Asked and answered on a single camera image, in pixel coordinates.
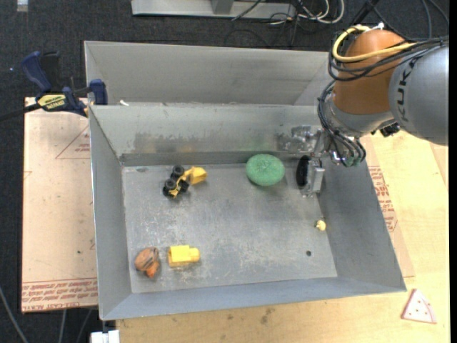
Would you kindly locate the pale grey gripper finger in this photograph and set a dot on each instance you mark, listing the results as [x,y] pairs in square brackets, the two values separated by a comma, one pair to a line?
[317,180]

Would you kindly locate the black round disc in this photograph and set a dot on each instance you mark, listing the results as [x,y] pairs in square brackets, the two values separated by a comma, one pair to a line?
[303,172]

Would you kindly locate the small cream round piece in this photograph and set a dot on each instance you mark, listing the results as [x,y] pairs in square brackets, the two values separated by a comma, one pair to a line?
[320,225]

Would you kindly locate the green round sponge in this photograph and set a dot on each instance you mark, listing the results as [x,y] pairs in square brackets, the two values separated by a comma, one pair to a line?
[265,170]

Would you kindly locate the grey metal bin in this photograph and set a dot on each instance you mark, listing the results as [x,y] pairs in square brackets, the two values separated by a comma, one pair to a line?
[228,213]

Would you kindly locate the yellow toy truck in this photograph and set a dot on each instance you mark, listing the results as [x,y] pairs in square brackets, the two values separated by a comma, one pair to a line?
[184,181]

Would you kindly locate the yellow toy block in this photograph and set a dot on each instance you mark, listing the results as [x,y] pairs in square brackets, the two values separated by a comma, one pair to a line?
[182,256]

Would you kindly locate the pink triangular sanding pad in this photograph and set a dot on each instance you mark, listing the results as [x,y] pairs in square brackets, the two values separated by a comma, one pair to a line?
[418,307]

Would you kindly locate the orange-brown toy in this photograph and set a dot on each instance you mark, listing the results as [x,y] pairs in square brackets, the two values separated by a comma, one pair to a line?
[147,260]

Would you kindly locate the brown cardboard board, red print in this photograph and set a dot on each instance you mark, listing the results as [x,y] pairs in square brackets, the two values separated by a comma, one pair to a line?
[57,206]

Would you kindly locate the black cylinder on white bracket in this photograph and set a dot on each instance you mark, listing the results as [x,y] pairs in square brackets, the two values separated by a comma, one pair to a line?
[390,129]

